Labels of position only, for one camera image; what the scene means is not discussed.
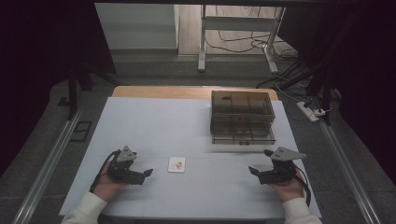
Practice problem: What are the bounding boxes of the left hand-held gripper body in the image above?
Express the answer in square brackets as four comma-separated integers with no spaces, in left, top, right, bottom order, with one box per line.
[106,146,147,186]

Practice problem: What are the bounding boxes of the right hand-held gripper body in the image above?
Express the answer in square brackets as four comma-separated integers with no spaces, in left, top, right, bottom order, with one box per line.
[257,147,307,186]

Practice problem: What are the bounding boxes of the white picture card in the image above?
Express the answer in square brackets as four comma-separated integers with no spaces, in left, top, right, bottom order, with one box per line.
[167,156,186,174]

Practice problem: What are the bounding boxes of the smoky transparent drawer box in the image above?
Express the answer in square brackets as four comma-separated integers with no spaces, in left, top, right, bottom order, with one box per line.
[210,90,277,146]

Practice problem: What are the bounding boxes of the person's right hand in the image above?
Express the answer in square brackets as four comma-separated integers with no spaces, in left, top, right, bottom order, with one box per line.
[268,173,306,203]

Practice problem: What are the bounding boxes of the person's left hand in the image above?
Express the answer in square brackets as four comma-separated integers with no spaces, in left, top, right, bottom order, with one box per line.
[92,161,129,203]

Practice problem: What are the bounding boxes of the white paper table cover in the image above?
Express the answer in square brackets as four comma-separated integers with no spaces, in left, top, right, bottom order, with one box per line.
[59,96,322,220]

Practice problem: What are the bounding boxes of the black floor plate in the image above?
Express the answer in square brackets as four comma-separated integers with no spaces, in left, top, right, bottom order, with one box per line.
[70,120,93,144]

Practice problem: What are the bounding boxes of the white power strip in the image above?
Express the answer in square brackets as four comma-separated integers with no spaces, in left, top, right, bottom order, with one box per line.
[296,101,327,123]

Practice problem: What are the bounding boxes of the black stand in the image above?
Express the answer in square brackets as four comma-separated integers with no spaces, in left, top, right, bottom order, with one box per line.
[57,69,120,121]
[279,60,340,125]

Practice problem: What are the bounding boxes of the white cabinet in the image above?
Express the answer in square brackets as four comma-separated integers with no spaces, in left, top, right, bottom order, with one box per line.
[93,3,180,50]

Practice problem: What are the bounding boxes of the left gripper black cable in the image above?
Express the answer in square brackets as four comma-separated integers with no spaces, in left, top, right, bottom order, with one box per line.
[89,148,121,194]

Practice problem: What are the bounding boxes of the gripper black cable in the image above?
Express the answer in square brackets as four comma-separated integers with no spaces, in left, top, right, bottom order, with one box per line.
[293,166,312,208]
[89,148,121,194]

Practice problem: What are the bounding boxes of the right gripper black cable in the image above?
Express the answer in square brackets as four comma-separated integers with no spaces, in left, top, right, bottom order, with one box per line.
[293,166,312,208]

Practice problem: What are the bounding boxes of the metal floor rail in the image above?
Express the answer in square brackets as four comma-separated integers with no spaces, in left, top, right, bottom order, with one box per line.
[318,119,382,224]
[11,102,85,224]

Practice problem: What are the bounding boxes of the black floor cables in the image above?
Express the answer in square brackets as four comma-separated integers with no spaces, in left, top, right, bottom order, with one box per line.
[204,4,316,104]

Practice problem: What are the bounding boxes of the white metal table frame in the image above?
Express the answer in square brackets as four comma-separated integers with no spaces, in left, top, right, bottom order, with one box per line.
[197,4,287,75]

